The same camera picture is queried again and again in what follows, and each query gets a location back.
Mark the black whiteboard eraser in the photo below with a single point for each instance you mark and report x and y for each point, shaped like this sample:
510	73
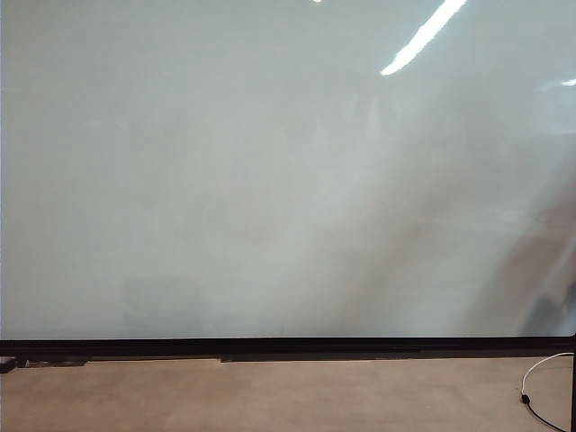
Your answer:
6	364

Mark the white glass whiteboard black frame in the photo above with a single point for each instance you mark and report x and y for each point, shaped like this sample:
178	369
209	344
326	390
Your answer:
252	180

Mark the short black pen tray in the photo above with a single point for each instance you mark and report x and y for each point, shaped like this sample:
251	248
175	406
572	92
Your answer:
58	362

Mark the long black pen tray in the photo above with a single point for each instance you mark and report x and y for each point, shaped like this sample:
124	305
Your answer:
315	357

